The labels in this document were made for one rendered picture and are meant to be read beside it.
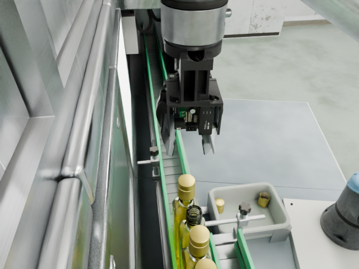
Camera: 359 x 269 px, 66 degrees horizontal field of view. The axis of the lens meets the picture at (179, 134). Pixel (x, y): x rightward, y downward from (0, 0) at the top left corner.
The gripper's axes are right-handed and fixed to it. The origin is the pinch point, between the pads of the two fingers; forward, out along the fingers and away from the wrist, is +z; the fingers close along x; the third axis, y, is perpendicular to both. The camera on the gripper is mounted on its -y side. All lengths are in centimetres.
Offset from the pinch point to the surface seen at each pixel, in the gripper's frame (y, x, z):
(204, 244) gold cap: 13.1, 1.9, 9.7
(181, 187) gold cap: 1.3, -1.2, 9.6
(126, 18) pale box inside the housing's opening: -97, -21, 10
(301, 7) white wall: -427, 219, 105
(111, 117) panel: -0.1, -12.2, -6.6
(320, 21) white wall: -429, 259, 128
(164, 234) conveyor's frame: -4.7, -5.2, 37.5
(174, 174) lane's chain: -26.6, -1.7, 37.9
